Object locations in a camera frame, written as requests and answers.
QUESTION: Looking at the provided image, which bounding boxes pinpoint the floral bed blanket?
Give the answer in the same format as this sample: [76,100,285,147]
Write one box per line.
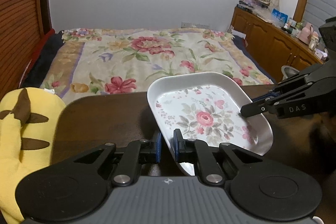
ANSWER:
[41,28,273,103]

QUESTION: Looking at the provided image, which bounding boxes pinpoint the wooden sideboard cabinet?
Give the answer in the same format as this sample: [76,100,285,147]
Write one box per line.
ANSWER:
[231,7,323,82]

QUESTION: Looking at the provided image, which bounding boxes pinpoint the wooden slatted wardrobe door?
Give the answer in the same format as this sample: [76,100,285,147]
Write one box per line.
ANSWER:
[1,0,51,96]

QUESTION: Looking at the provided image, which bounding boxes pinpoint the yellow plush toy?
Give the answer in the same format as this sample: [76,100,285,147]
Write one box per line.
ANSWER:
[1,88,66,223]

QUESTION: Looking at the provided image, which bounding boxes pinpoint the stack of folded cloths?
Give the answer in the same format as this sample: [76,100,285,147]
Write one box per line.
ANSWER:
[239,0,270,9]

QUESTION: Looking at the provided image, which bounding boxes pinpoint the white floral square plate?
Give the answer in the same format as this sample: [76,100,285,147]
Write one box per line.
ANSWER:
[146,71,274,177]

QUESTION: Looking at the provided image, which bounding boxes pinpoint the pink thermos jug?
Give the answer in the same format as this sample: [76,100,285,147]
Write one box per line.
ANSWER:
[298,22,314,45]

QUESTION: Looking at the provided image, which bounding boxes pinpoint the blue picture card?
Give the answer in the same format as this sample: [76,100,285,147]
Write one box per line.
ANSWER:
[271,9,288,28]

